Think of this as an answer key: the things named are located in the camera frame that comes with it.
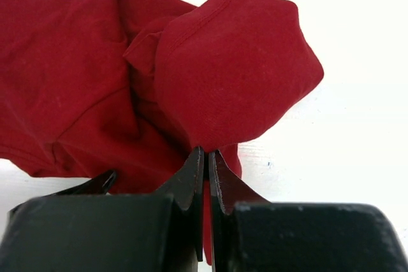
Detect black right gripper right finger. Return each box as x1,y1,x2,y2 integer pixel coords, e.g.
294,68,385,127
208,151,407,272

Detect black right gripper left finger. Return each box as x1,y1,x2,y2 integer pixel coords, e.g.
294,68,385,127
1,148,205,271

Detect dark red t shirt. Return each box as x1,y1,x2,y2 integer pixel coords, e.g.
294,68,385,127
0,0,325,266

